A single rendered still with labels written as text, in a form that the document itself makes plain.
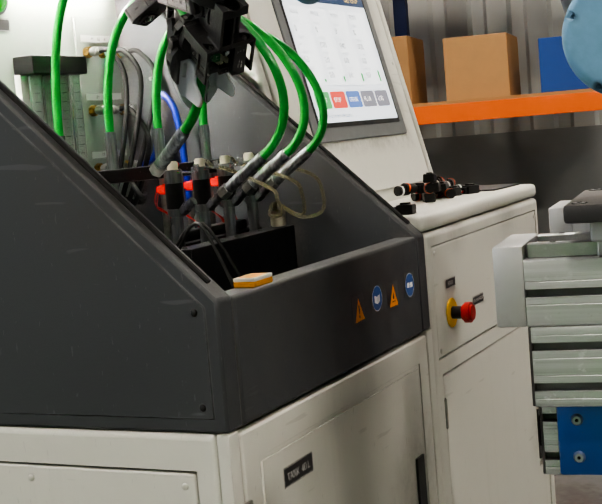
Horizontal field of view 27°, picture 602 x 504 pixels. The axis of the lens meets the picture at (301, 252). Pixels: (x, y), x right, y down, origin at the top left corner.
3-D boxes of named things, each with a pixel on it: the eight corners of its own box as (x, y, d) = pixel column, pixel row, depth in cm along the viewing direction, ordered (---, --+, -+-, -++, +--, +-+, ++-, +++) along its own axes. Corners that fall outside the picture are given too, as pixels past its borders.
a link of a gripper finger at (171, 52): (167, 87, 163) (176, 33, 157) (161, 80, 164) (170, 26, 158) (198, 79, 166) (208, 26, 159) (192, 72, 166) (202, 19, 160)
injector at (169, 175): (201, 310, 186) (188, 169, 184) (172, 310, 188) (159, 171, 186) (210, 307, 189) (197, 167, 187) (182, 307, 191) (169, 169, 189)
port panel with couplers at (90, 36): (106, 198, 214) (88, 14, 211) (90, 199, 216) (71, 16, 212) (147, 191, 226) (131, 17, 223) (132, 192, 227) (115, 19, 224)
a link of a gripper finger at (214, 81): (222, 123, 168) (222, 73, 160) (200, 96, 171) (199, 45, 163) (242, 115, 169) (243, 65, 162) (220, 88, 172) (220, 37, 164)
